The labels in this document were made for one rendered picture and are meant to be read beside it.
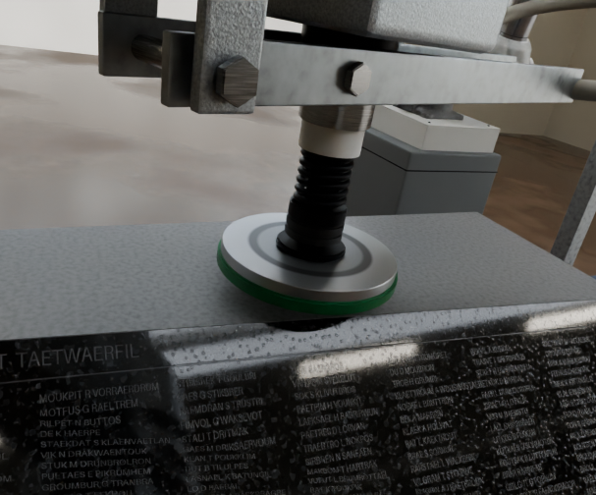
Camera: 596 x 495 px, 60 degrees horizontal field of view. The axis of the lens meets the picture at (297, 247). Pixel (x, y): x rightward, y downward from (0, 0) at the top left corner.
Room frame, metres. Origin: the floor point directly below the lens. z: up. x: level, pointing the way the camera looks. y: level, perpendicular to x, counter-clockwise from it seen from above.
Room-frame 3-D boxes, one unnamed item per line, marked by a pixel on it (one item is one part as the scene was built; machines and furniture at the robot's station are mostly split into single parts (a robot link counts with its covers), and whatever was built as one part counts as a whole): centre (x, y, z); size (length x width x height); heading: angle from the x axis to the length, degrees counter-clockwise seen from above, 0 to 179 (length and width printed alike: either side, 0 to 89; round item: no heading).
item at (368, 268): (0.57, -0.02, 0.87); 0.21 x 0.21 x 0.01
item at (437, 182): (1.86, -0.36, 0.40); 0.50 x 0.50 x 0.80; 31
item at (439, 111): (1.85, -0.34, 0.91); 0.22 x 0.18 x 0.06; 124
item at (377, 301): (0.57, -0.02, 0.87); 0.22 x 0.22 x 0.04
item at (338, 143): (0.57, -0.02, 1.02); 0.07 x 0.07 x 0.04
